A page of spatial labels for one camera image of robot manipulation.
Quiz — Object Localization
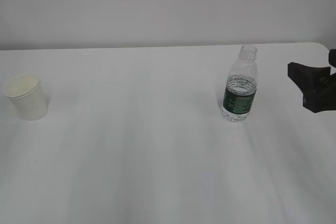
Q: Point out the white paper cup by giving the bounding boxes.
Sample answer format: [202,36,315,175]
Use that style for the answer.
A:
[3,73,48,121]

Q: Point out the clear plastic water bottle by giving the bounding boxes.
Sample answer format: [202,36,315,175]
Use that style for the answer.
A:
[222,45,258,122]

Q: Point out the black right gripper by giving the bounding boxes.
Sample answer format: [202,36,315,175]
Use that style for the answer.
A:
[287,49,335,113]

